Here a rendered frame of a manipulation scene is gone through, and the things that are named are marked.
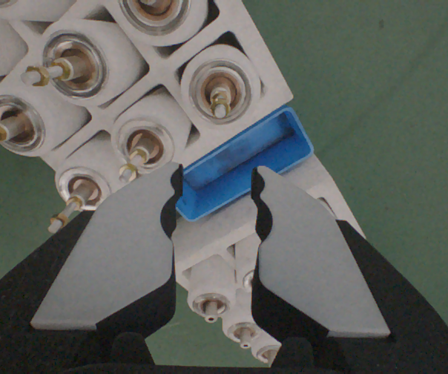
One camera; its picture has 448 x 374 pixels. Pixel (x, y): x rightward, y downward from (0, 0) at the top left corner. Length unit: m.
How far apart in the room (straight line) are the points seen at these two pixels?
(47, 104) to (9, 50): 0.10
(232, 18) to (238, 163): 0.34
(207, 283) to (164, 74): 0.37
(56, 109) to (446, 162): 0.83
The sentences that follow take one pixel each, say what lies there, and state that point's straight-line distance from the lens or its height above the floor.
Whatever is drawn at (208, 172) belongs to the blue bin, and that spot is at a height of 0.00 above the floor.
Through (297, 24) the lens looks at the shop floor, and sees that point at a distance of 0.59.
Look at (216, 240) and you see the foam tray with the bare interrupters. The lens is 0.53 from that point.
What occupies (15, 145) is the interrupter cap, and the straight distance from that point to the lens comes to 0.44.
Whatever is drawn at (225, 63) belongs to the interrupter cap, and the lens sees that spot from 0.32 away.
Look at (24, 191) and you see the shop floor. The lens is 0.85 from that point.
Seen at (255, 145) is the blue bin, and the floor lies 0.00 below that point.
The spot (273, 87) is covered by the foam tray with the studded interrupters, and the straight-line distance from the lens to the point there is 0.40.
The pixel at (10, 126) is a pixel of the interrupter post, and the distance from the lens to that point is 0.40.
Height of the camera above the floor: 0.57
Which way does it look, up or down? 59 degrees down
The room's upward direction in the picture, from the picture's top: 179 degrees clockwise
